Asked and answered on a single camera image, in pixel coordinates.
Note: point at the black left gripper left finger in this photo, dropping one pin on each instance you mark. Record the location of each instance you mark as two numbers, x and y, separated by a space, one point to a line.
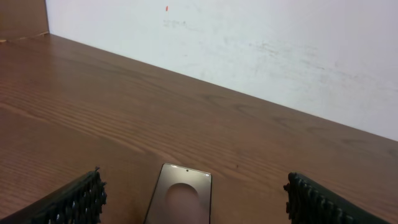
79 201

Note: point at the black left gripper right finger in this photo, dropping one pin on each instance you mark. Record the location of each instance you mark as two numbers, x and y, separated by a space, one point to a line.
311 203

